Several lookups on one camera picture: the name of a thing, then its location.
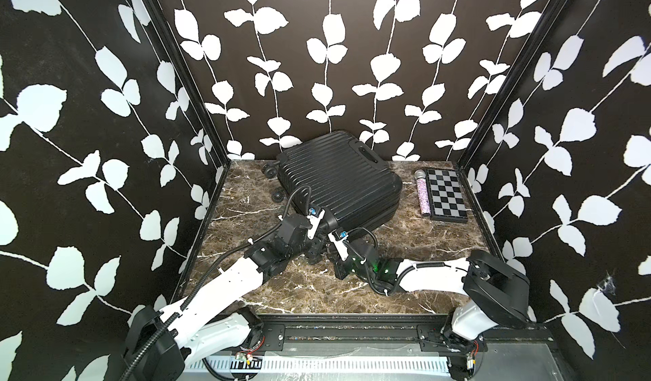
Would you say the left black corrugated cable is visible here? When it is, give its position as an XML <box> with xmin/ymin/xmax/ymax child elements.
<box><xmin>118</xmin><ymin>184</ymin><xmax>312</xmax><ymax>381</ymax></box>

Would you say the black white checkered board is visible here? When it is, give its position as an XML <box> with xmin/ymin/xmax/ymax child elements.
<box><xmin>425</xmin><ymin>168</ymin><xmax>468</xmax><ymax>223</ymax></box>

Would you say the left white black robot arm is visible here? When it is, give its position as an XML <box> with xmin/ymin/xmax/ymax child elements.
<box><xmin>120</xmin><ymin>214</ymin><xmax>336</xmax><ymax>380</ymax></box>

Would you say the white slotted cable duct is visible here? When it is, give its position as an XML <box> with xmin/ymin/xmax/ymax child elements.
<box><xmin>208</xmin><ymin>356</ymin><xmax>450</xmax><ymax>378</ymax></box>

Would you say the purple glitter microphone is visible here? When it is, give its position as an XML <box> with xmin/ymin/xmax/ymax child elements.
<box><xmin>415</xmin><ymin>169</ymin><xmax>432</xmax><ymax>217</ymax></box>

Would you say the black ribbed hard-shell suitcase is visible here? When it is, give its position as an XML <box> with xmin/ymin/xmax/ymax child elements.
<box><xmin>262</xmin><ymin>131</ymin><xmax>403</xmax><ymax>231</ymax></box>

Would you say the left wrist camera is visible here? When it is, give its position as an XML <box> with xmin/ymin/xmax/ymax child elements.
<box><xmin>307</xmin><ymin>206</ymin><xmax>326</xmax><ymax>240</ymax></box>

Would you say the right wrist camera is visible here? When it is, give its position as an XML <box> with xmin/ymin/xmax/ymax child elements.
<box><xmin>328</xmin><ymin>231</ymin><xmax>349</xmax><ymax>262</ymax></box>

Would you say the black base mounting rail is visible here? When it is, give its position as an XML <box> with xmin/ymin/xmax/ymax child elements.
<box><xmin>254</xmin><ymin>314</ymin><xmax>558</xmax><ymax>356</ymax></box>

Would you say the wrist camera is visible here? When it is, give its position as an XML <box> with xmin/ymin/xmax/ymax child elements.
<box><xmin>307</xmin><ymin>206</ymin><xmax>326</xmax><ymax>240</ymax></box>
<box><xmin>328</xmin><ymin>231</ymin><xmax>349</xmax><ymax>262</ymax></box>

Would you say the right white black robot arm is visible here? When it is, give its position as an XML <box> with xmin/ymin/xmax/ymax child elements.
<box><xmin>328</xmin><ymin>233</ymin><xmax>531</xmax><ymax>352</ymax></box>

